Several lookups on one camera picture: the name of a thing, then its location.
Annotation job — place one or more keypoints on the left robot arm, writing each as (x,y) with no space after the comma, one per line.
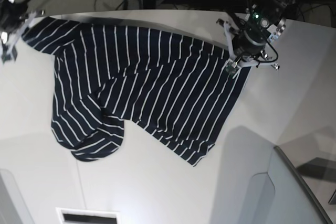
(263,25)

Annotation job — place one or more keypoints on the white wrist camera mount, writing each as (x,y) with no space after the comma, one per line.
(234,68)
(10,38)

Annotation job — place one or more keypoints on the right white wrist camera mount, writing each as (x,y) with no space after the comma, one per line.
(10,38)

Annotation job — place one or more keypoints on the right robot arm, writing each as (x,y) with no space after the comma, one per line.
(12,15)

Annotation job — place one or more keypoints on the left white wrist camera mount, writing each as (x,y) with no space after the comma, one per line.
(234,68)

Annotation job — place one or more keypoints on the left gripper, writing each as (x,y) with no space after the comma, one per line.
(248,45)

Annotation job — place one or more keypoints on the navy white striped t-shirt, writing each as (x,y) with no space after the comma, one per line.
(175,87)

